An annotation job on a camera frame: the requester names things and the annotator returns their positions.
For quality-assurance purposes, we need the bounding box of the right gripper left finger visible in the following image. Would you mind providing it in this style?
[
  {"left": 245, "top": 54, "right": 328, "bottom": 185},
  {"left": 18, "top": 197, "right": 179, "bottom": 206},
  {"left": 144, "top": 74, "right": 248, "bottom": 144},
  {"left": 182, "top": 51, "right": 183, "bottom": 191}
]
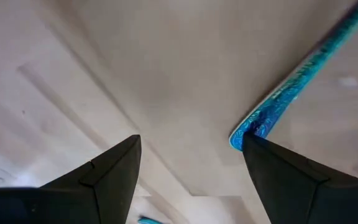
[{"left": 39, "top": 134, "right": 142, "bottom": 224}]

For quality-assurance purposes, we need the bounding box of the iridescent rainbow metal spoon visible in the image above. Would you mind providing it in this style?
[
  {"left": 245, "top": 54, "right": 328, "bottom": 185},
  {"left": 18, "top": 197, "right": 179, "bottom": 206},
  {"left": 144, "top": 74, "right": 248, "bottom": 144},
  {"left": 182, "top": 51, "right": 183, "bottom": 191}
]
[{"left": 228, "top": 0, "right": 358, "bottom": 152}]

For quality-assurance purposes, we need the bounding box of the teal-handled silver spoon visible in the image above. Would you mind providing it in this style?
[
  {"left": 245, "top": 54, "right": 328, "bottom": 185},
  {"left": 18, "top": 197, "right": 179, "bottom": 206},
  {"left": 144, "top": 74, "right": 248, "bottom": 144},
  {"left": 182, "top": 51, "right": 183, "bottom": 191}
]
[{"left": 137, "top": 217, "right": 165, "bottom": 224}]

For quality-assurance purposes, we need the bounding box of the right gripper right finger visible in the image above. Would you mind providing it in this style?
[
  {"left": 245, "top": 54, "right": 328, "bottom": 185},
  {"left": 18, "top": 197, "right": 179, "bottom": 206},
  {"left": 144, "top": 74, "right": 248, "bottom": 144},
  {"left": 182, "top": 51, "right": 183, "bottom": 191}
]
[{"left": 242, "top": 132, "right": 358, "bottom": 224}]

